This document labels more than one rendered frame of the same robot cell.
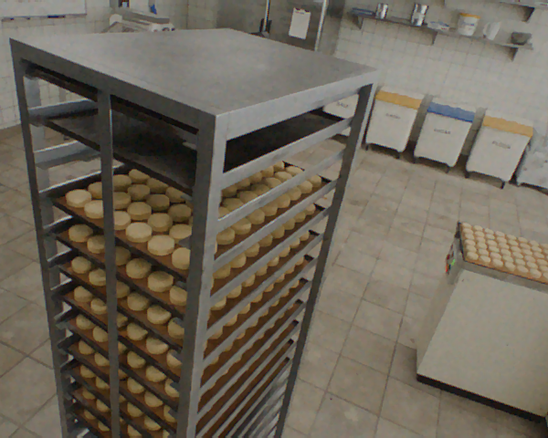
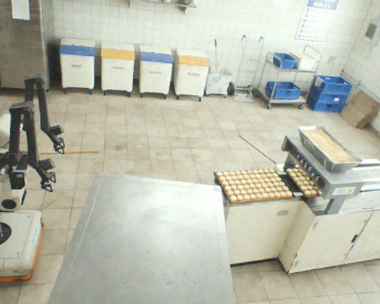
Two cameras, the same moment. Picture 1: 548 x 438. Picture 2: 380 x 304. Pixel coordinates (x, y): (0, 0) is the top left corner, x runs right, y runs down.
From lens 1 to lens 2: 88 cm
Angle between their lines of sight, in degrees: 29
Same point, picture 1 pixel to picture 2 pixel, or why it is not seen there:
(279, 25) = (0, 10)
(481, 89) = (170, 35)
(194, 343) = not seen: outside the picture
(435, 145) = (153, 82)
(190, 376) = not seen: outside the picture
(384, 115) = (111, 68)
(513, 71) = (187, 21)
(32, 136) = not seen: outside the picture
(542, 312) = (271, 212)
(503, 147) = (195, 75)
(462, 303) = (231, 223)
